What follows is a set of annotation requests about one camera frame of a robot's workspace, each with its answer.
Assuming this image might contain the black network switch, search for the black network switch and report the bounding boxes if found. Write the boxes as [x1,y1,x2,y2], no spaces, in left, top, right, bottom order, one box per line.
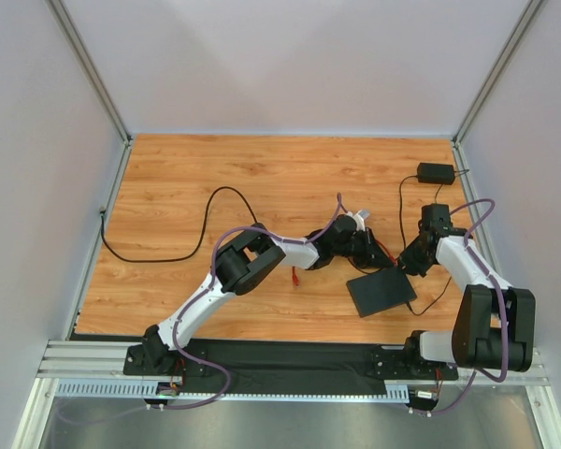
[346,267,417,318]

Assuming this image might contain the aluminium frame post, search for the aluminium frame post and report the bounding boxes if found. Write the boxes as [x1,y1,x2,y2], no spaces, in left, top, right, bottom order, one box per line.
[44,0,135,144]
[452,0,547,149]

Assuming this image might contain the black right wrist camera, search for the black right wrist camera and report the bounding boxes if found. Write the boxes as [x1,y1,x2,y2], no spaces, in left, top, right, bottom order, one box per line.
[418,203,453,236]

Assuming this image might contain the thin black adapter output cable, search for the thin black adapter output cable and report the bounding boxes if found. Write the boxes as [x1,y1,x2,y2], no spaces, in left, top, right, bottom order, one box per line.
[396,174,453,317]

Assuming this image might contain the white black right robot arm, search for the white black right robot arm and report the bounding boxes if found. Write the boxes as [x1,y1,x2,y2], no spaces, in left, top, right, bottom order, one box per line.
[398,232,536,382]

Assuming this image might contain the left aluminium frame post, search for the left aluminium frame post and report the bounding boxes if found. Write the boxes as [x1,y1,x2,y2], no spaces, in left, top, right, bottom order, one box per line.
[44,0,135,144]

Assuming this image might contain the black power adapter brick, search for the black power adapter brick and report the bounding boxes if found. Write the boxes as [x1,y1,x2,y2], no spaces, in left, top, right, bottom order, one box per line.
[416,162,455,185]

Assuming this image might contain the slotted grey cable duct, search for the slotted grey cable duct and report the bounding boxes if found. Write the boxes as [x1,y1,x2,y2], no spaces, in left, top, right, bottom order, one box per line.
[54,379,410,404]

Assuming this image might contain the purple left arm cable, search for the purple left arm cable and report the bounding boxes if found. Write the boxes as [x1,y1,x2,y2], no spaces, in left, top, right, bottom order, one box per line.
[55,192,345,425]

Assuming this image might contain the black power cord with plug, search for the black power cord with plug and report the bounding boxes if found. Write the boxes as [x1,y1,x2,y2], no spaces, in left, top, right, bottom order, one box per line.
[352,170,468,275]

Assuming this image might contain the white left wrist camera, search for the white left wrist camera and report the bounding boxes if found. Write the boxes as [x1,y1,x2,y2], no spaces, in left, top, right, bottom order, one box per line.
[347,209,370,231]

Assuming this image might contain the black base mat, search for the black base mat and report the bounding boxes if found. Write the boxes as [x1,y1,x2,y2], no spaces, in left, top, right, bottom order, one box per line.
[122,337,458,396]

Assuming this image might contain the aluminium front rail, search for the aluminium front rail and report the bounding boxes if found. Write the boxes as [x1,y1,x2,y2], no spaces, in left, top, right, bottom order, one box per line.
[36,340,146,375]

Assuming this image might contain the black braided cable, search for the black braided cable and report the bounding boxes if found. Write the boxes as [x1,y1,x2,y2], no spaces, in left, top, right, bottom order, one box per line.
[99,186,261,263]

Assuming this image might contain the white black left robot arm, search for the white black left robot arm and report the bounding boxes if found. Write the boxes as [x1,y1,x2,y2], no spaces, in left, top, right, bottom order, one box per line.
[139,210,395,374]

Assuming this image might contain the right aluminium frame post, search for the right aluminium frame post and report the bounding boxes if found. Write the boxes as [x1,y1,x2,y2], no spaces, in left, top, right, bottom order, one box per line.
[452,0,547,149]

